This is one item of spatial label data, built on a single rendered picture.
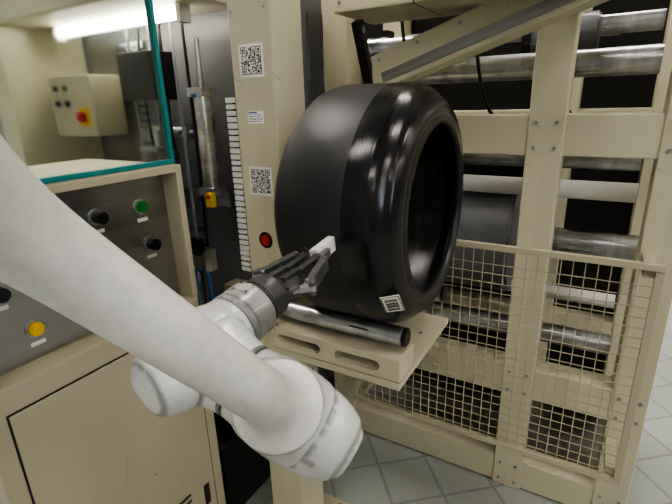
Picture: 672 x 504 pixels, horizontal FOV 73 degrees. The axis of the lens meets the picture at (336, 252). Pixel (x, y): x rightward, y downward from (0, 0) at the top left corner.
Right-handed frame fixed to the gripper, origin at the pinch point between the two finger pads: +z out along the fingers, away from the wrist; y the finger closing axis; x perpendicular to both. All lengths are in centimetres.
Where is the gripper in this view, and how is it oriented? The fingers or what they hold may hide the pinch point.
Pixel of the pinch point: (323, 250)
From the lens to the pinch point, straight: 85.5
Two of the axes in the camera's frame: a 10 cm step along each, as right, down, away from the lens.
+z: 4.9, -4.2, 7.6
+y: -8.7, -1.3, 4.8
